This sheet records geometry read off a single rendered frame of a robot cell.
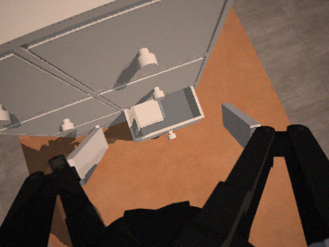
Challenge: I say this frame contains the white chest of drawers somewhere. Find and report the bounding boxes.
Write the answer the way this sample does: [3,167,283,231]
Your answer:
[0,0,234,130]

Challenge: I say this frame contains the grey drawer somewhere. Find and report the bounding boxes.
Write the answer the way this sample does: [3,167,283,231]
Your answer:
[124,86,205,142]
[0,96,118,135]
[27,0,225,92]
[54,111,127,137]
[0,50,88,127]
[100,57,204,109]

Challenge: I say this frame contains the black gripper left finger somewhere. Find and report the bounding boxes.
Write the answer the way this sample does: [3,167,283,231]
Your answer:
[0,127,117,247]

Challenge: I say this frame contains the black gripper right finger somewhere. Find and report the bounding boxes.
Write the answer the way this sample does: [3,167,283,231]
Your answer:
[172,102,329,247]

